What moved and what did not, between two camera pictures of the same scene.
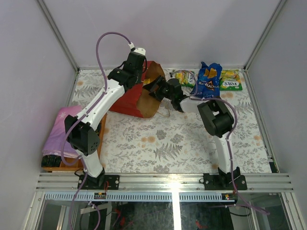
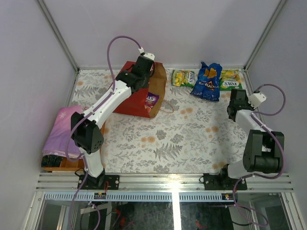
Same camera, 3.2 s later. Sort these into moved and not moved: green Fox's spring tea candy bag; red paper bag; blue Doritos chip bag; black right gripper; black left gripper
Moved: black left gripper; black right gripper
Not moved: red paper bag; blue Doritos chip bag; green Fox's spring tea candy bag
